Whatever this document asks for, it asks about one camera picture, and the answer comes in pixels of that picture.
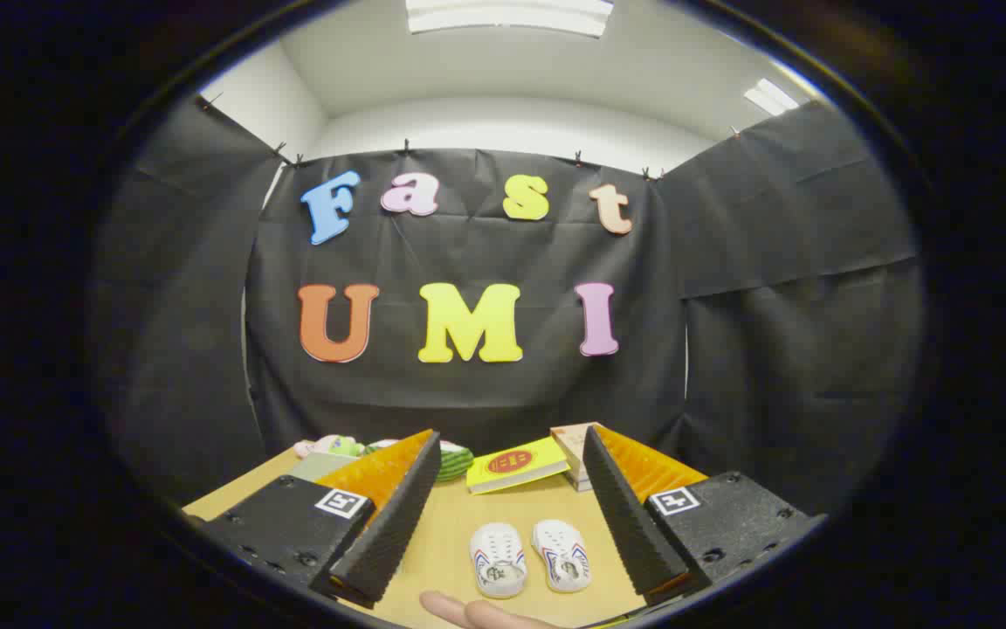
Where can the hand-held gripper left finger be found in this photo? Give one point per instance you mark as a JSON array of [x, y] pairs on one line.
[[389, 533]]

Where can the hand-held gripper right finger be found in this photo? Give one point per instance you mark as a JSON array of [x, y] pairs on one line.
[[630, 524]]

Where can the white canvas shoe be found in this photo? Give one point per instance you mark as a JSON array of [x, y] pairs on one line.
[[498, 559], [561, 555]]

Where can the cream fabric storage box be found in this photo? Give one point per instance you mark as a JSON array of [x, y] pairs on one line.
[[318, 466]]

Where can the dark blue book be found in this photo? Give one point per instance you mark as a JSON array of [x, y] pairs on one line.
[[583, 483]]

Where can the watermelon slice plush toy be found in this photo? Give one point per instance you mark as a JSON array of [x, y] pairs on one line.
[[455, 463]]

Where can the beige book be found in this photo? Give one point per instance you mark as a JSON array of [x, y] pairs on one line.
[[569, 441]]

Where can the pink star plush toy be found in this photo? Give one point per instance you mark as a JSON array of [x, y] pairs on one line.
[[328, 446]]

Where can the yellow book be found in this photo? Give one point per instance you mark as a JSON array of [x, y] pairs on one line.
[[516, 463]]

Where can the black backdrop cloth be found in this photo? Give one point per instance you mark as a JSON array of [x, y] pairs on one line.
[[485, 393]]

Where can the small ceiling light panel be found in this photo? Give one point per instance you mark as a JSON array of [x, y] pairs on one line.
[[769, 96]]

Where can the long ceiling light panel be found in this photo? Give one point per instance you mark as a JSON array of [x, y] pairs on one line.
[[507, 16]]

